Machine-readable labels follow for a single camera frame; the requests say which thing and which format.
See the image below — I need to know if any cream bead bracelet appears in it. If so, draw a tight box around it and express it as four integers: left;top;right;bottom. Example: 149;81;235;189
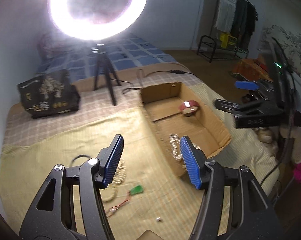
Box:
101;184;119;203

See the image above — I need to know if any black ring bangle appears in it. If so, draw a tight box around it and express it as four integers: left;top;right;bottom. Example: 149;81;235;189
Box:
69;154;91;167

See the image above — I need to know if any thick white pearl necklace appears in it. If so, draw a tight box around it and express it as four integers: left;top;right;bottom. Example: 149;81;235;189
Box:
168;134;203;165

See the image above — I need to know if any green pendant red cord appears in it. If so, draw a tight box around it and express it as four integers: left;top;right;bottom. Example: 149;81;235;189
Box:
105;184;144;218

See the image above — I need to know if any black metal clothes rack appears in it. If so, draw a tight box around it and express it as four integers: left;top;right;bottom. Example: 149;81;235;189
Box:
197;0;258;62

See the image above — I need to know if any cardboard box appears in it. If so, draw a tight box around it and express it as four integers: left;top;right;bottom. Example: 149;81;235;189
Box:
140;82;232;177

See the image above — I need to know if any yellow striped cloth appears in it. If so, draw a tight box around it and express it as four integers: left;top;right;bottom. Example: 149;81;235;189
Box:
0;82;281;240

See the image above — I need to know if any black printed gift bag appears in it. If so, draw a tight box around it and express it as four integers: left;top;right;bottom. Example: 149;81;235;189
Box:
17;69;81;119

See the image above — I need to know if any pink plaid blanket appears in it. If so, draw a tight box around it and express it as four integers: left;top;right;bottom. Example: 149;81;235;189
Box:
3;63;201;146

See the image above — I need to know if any black tripod stand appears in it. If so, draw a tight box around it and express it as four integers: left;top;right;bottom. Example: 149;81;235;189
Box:
91;43;121;106

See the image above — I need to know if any black power cable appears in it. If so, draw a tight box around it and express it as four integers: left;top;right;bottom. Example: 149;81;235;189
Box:
121;68;199;95

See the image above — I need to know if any white ring light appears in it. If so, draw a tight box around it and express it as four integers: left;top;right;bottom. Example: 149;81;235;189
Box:
48;0;147;41

